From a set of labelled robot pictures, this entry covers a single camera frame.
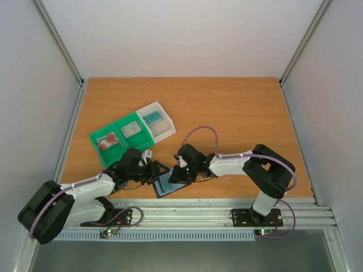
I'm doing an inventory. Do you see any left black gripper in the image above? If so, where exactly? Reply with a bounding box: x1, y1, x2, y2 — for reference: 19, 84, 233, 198
128, 161, 170, 185

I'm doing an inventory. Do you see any blue card holder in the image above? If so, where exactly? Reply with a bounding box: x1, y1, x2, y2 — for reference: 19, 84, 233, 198
153, 168, 190, 199

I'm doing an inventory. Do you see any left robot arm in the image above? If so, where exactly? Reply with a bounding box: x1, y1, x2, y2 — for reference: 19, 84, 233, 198
18, 148, 170, 244

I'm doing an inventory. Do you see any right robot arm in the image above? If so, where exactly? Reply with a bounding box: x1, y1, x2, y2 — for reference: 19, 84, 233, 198
168, 144, 298, 226

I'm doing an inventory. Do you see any grey floral card stack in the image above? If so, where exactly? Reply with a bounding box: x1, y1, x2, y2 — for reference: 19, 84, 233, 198
120, 121, 142, 139

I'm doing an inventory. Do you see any teal VIP card stack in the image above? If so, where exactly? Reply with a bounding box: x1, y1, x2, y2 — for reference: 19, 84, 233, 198
142, 111, 163, 126

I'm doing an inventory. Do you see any red dotted card stack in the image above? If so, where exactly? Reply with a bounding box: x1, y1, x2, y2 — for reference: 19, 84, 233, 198
97, 132, 119, 151

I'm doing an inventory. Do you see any green plastic bin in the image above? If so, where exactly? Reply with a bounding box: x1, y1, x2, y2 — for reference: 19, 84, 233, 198
89, 113, 154, 168

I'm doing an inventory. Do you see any white plastic bin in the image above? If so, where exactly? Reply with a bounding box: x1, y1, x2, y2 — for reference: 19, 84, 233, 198
136, 101, 176, 144

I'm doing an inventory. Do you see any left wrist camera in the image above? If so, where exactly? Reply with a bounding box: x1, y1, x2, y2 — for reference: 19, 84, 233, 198
142, 149, 153, 163

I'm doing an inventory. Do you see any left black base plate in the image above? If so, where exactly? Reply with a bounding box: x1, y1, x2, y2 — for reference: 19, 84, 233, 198
81, 209, 132, 227

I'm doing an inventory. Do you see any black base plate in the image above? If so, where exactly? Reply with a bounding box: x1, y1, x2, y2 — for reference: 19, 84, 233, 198
229, 209, 284, 227
81, 209, 132, 227

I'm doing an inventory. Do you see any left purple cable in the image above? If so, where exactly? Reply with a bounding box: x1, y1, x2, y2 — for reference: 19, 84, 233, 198
29, 137, 131, 240

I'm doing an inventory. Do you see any grey slotted cable duct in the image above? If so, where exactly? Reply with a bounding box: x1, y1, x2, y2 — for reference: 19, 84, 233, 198
55, 229, 255, 242

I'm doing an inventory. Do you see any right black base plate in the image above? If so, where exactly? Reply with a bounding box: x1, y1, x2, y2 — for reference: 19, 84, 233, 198
229, 209, 284, 227

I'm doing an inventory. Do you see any aluminium frame rail front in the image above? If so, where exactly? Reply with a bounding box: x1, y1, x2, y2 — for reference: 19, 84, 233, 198
27, 198, 338, 230

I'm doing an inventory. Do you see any left frame post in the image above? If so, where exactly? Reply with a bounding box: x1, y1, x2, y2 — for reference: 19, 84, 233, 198
33, 0, 85, 86

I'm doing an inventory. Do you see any frame post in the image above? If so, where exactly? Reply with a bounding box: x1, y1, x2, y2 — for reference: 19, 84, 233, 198
279, 0, 332, 86
33, 0, 85, 86

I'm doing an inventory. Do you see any right frame post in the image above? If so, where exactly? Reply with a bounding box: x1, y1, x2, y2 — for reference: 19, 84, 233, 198
279, 0, 332, 86

